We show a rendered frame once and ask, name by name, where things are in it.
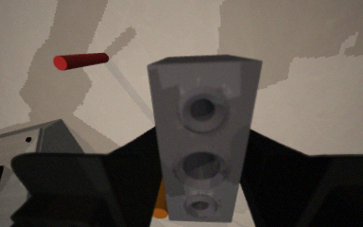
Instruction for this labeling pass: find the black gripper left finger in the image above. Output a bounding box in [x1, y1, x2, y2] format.
[10, 127, 163, 227]

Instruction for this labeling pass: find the brown cylinder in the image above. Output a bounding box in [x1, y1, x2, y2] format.
[152, 179, 167, 218]

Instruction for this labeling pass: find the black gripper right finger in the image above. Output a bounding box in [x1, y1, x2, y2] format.
[240, 129, 363, 227]

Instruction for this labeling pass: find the red peg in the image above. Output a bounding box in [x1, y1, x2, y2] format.
[54, 53, 109, 71]

